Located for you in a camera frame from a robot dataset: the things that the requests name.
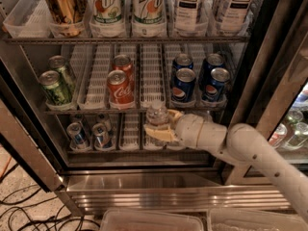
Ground green soda can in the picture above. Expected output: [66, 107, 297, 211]
[38, 70, 71, 106]
[48, 55, 76, 93]

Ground front left blue silver can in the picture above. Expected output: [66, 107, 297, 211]
[66, 122, 90, 149]

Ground open fridge door left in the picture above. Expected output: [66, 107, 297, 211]
[0, 101, 63, 192]

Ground black floor cables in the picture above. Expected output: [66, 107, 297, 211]
[0, 162, 101, 231]

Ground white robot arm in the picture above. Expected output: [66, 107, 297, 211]
[144, 110, 308, 222]

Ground rear right pepsi can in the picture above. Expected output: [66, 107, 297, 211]
[198, 53, 225, 90]

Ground right 7up bottle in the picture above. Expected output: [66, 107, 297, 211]
[132, 0, 164, 25]

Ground rear right blue silver can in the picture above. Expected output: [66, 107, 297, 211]
[96, 114, 113, 133]

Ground stainless steel fridge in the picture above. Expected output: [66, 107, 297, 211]
[0, 0, 307, 215]

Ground left 7up bottle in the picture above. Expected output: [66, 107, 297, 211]
[90, 0, 124, 24]

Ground pepsi can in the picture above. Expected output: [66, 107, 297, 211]
[198, 53, 225, 90]
[202, 67, 230, 102]
[171, 68, 196, 103]
[171, 53, 193, 76]

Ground front green soda can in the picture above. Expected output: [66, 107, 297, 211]
[38, 70, 71, 106]

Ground tea bottle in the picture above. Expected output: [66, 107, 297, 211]
[214, 0, 252, 35]
[174, 0, 204, 31]

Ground glass fridge door right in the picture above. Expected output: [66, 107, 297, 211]
[214, 0, 308, 186]

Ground front right pepsi can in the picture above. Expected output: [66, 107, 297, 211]
[202, 67, 230, 102]

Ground empty top shelf tray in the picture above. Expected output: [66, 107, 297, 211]
[3, 0, 51, 39]

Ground clear plastic bin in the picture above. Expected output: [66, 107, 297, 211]
[207, 208, 308, 231]
[99, 209, 204, 231]

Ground rear red coca-cola can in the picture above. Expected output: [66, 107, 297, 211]
[112, 54, 135, 89]

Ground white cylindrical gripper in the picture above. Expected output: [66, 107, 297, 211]
[144, 109, 227, 153]

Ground rear left blue silver can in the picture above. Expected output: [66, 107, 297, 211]
[69, 114, 91, 136]

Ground red coca-cola can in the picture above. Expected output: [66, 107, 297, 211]
[107, 70, 134, 105]
[112, 54, 135, 89]

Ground left clear plastic bin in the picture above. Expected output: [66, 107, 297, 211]
[99, 209, 204, 231]

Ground clear water bottle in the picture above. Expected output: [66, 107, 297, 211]
[193, 111, 213, 122]
[167, 141, 185, 151]
[145, 99, 170, 146]

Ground orange floor cable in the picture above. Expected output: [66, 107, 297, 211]
[0, 155, 13, 180]

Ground gold tall can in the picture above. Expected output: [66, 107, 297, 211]
[45, 0, 87, 37]

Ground right clear plastic bin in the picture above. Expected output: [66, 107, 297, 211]
[207, 208, 308, 231]

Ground right tea bottle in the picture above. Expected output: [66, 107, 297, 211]
[214, 0, 252, 35]

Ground rear green soda can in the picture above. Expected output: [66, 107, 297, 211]
[48, 55, 76, 93]

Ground left tea bottle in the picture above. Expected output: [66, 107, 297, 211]
[174, 0, 204, 31]

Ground front right blue silver can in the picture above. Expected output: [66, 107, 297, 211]
[92, 123, 112, 150]

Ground blue silver can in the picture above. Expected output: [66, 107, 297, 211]
[96, 114, 113, 133]
[92, 123, 112, 150]
[66, 122, 90, 149]
[69, 114, 91, 136]

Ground rear left pepsi can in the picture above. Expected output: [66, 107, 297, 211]
[171, 53, 193, 76]

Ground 7up bottle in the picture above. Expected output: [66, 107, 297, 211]
[132, 0, 164, 25]
[90, 0, 124, 24]

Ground front red coca-cola can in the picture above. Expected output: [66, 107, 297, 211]
[107, 70, 134, 105]

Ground front left pepsi can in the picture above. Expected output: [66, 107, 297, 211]
[171, 68, 196, 103]

